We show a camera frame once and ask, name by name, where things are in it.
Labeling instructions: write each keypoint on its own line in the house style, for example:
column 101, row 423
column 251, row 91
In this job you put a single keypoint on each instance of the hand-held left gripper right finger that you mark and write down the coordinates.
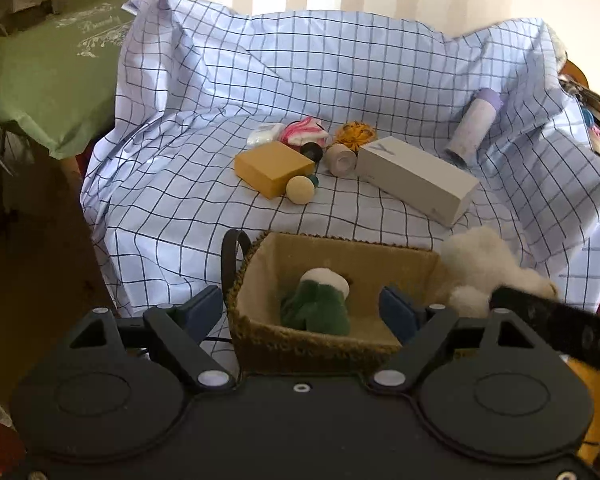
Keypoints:
column 397, row 314

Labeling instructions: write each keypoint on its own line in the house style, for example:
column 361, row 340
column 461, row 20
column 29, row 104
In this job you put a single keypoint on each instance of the blue round container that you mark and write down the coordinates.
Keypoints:
column 588, row 118

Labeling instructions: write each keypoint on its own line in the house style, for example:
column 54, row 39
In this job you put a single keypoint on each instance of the pink white striped cloth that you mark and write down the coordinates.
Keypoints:
column 304, row 132

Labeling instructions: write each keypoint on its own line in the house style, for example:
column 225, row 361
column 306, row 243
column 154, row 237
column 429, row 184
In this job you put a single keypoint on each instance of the white soft packet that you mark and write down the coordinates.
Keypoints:
column 264, row 135

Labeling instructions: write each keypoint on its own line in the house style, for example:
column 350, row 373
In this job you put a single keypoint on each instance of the yellow rectangular block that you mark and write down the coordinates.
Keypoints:
column 272, row 167

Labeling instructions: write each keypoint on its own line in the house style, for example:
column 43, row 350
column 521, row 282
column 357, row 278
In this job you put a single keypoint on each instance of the white cardboard box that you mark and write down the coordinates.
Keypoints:
column 415, row 175

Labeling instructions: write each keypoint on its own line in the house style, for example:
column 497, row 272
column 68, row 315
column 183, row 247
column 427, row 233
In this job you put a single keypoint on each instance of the beige tape roll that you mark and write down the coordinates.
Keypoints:
column 341, row 161

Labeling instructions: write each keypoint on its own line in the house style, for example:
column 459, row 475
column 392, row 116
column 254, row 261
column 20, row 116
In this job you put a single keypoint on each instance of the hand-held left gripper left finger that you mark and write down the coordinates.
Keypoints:
column 203, row 311

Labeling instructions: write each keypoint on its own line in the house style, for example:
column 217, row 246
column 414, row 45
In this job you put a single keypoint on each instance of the purple white bottle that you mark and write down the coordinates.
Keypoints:
column 472, row 122

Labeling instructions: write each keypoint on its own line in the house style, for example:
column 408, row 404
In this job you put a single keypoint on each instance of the brown wooden chair back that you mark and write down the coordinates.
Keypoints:
column 575, row 72

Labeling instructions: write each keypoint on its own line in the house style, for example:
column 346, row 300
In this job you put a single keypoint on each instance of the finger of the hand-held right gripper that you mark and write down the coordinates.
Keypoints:
column 560, row 325

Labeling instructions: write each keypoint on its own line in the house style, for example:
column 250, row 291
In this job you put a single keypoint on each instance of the green printed cushion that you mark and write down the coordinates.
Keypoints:
column 45, row 75

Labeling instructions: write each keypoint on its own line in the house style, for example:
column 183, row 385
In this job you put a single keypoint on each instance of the blue white checked cloth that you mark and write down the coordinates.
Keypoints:
column 230, row 85

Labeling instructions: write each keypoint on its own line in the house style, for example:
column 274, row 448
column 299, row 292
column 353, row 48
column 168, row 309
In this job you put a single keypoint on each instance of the woven basket with beige lining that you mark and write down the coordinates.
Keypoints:
column 330, row 260

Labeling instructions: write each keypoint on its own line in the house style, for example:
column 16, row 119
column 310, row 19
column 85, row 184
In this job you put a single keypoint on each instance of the cream teal wooden mushroom toy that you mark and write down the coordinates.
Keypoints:
column 300, row 190

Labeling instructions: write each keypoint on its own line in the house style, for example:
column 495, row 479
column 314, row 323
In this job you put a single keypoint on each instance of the white plush lamb toy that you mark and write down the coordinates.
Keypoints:
column 480, row 260

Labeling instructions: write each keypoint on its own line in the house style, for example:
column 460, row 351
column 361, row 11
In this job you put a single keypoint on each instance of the white fluffy fabric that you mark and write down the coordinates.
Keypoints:
column 558, row 50

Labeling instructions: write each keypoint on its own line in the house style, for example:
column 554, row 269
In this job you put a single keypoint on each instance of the green plush reindeer toy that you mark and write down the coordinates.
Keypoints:
column 315, row 310

